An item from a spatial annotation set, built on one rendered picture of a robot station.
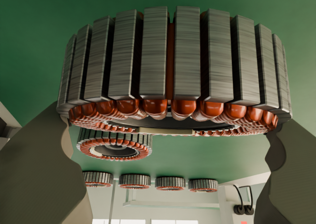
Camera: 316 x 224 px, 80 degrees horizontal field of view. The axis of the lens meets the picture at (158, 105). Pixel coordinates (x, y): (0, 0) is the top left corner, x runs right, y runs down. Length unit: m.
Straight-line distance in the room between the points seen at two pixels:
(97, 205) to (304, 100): 6.34
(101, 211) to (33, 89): 6.27
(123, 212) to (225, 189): 5.73
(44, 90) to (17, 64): 0.04
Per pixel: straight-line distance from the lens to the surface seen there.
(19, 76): 0.24
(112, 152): 0.34
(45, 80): 0.23
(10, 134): 0.39
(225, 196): 0.91
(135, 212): 6.57
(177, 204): 3.19
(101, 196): 6.49
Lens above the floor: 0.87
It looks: 30 degrees down
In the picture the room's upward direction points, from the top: 179 degrees counter-clockwise
